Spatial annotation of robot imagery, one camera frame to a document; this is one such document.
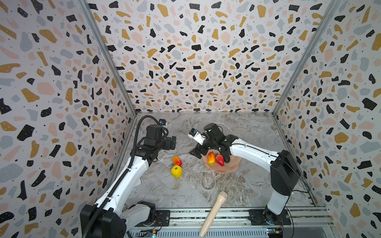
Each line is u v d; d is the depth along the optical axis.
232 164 0.90
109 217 0.37
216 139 0.66
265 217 0.66
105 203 0.39
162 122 0.69
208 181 0.87
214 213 0.75
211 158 0.90
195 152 0.75
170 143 0.72
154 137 0.58
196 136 0.73
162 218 0.74
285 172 0.47
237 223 0.73
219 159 0.90
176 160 0.91
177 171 0.85
